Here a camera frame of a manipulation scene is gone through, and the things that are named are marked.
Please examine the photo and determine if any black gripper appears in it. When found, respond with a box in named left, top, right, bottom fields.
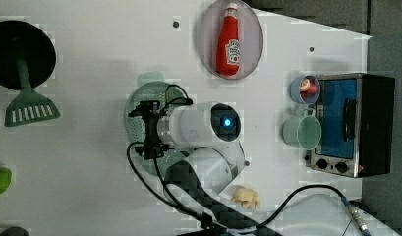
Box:
left=128, top=100, right=170, bottom=160

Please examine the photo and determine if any green perforated strainer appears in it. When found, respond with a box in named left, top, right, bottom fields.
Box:
left=125, top=72, right=188, bottom=176

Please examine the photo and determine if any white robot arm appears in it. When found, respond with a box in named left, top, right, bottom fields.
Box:
left=127, top=98, right=282, bottom=236

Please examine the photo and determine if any green slotted spatula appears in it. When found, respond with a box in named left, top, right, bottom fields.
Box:
left=4, top=39, right=60, bottom=127

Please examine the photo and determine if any red ketchup bottle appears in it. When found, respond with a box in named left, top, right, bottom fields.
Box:
left=215, top=2, right=241, bottom=77

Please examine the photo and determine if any peeled banana toy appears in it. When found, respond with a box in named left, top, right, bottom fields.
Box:
left=231, top=188, right=261, bottom=209

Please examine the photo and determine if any green round object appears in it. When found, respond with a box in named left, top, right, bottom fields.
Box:
left=0, top=167, right=12, bottom=195

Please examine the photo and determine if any grey round plate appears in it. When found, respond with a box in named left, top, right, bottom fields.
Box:
left=197, top=0, right=263, bottom=80

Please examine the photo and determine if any blue bowl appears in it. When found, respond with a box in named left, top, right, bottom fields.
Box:
left=290, top=76, right=320, bottom=105

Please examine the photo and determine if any green mug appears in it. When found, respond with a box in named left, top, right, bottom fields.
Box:
left=282, top=108, right=321, bottom=150

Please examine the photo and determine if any red toy strawberry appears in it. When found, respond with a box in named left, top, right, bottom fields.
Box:
left=300, top=92, right=307, bottom=101

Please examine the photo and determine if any red toy fruit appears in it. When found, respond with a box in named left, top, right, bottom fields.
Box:
left=307, top=84, right=318, bottom=94

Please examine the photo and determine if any black toaster oven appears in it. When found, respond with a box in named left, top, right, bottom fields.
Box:
left=310, top=73, right=395, bottom=178

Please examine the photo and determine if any grey metal cable connector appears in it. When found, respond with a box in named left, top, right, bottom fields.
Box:
left=341, top=197, right=372, bottom=236

